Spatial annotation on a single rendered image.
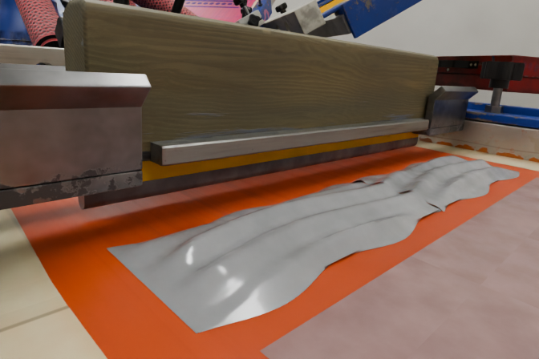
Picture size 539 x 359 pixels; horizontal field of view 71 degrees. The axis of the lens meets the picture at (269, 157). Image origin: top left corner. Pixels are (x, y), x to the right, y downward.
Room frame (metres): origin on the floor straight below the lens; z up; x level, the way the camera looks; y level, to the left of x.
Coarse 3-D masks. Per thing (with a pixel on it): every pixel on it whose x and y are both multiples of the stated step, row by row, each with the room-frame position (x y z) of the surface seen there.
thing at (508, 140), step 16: (464, 128) 0.46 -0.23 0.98; (480, 128) 0.45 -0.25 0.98; (496, 128) 0.44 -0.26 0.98; (512, 128) 0.43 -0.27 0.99; (528, 128) 0.42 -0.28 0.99; (448, 144) 0.47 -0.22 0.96; (464, 144) 0.46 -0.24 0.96; (480, 144) 0.45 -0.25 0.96; (496, 144) 0.43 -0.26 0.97; (512, 144) 0.42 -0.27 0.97; (528, 144) 0.41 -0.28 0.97
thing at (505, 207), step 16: (352, 160) 0.35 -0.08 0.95; (368, 160) 0.36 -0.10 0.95; (384, 160) 0.36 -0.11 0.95; (400, 160) 0.37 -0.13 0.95; (416, 160) 0.37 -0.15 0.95; (336, 176) 0.29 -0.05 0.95; (352, 176) 0.30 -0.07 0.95; (528, 176) 0.34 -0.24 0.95; (400, 192) 0.26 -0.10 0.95; (496, 192) 0.28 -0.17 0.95; (512, 192) 0.28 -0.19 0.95; (528, 192) 0.28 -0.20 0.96; (448, 208) 0.23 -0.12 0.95; (464, 208) 0.24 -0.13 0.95; (480, 208) 0.24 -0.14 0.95; (496, 208) 0.24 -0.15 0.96; (512, 208) 0.24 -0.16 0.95; (528, 208) 0.24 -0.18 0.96; (496, 224) 0.21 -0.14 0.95; (512, 224) 0.21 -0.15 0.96; (528, 224) 0.21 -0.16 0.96
